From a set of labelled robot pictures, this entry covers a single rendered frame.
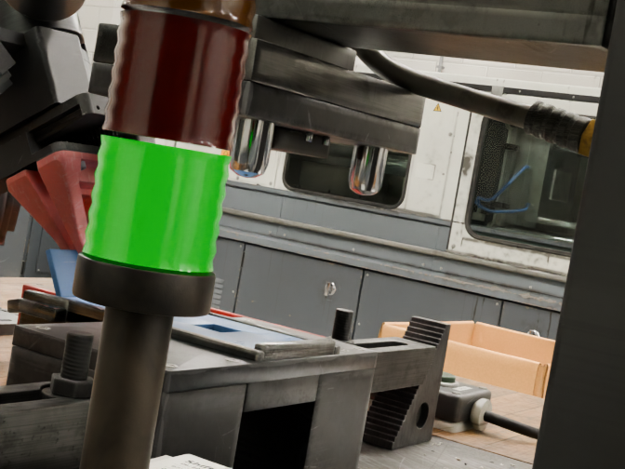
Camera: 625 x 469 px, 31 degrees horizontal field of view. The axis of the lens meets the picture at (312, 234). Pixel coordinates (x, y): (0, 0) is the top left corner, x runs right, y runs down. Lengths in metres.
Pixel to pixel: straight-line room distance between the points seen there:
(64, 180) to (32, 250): 6.88
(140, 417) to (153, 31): 0.11
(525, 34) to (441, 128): 5.19
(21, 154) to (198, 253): 0.39
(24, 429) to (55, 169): 0.25
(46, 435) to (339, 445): 0.24
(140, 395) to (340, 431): 0.35
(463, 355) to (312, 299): 3.13
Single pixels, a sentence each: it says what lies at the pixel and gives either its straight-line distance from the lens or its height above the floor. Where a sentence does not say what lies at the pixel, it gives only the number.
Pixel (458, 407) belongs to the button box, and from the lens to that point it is 0.92.
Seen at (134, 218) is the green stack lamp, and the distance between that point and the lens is 0.31.
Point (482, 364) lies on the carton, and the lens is 2.91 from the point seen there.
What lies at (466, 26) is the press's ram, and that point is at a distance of 0.52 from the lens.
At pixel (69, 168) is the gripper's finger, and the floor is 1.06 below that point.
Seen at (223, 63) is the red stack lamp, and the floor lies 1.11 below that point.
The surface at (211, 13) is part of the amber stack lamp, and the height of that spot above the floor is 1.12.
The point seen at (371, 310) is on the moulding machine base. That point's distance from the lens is 5.80.
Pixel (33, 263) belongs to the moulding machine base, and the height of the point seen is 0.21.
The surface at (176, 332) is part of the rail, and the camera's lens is 0.61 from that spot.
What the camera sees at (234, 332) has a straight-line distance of 0.64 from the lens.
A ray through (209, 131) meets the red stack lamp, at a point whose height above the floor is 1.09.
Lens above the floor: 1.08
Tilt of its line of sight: 3 degrees down
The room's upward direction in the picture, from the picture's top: 10 degrees clockwise
